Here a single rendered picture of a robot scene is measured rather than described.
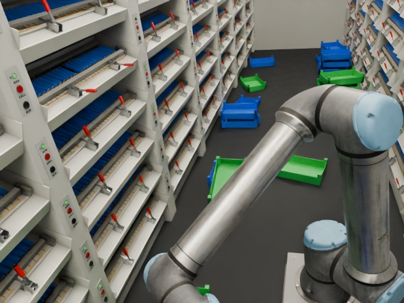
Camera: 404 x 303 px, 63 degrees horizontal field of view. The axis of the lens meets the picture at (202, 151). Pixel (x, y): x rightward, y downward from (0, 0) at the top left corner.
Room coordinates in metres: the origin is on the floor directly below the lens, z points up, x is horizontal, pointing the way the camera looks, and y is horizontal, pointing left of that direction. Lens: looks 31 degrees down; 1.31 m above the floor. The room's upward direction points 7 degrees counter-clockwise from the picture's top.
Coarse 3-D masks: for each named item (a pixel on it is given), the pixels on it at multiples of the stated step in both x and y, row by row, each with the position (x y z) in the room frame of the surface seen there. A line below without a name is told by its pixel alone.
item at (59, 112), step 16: (64, 48) 1.27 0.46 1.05; (112, 48) 1.47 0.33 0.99; (128, 48) 1.44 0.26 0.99; (32, 64) 1.10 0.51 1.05; (96, 80) 1.17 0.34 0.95; (112, 80) 1.23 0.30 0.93; (64, 96) 1.02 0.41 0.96; (96, 96) 1.12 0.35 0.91; (48, 112) 0.91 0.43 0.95; (64, 112) 0.94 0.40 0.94
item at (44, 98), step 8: (112, 56) 1.34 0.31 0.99; (120, 56) 1.40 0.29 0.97; (96, 64) 1.24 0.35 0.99; (104, 64) 1.27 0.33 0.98; (88, 72) 1.17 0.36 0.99; (72, 80) 1.08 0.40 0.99; (80, 80) 1.12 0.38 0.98; (88, 80) 1.14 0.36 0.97; (56, 88) 1.01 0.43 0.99; (64, 88) 1.03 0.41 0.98; (40, 96) 0.95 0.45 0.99; (48, 96) 0.96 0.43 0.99; (56, 96) 0.99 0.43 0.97; (40, 104) 0.92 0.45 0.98; (48, 104) 0.94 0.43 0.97
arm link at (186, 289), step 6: (180, 288) 0.46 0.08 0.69; (186, 288) 0.46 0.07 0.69; (192, 288) 0.47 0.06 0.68; (168, 294) 0.46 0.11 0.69; (174, 294) 0.45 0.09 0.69; (180, 294) 0.45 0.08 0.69; (186, 294) 0.45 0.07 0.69; (192, 294) 0.45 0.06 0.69; (198, 294) 0.45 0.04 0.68; (210, 294) 0.45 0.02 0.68; (168, 300) 0.44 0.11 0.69; (174, 300) 0.44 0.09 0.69; (180, 300) 0.43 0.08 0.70; (186, 300) 0.43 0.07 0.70; (192, 300) 0.43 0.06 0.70; (198, 300) 0.43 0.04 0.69; (204, 300) 0.43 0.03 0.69; (210, 300) 0.43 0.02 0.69; (216, 300) 0.43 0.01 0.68
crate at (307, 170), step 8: (296, 160) 1.87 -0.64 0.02; (304, 160) 1.84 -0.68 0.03; (312, 160) 1.81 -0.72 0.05; (288, 168) 1.81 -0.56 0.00; (296, 168) 1.80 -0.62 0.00; (304, 168) 1.79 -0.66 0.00; (312, 168) 1.78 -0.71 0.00; (320, 168) 1.76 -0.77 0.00; (280, 176) 1.73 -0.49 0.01; (288, 176) 1.70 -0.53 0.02; (296, 176) 1.67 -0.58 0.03; (304, 176) 1.65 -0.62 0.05; (312, 176) 1.69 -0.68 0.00; (320, 176) 1.60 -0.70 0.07
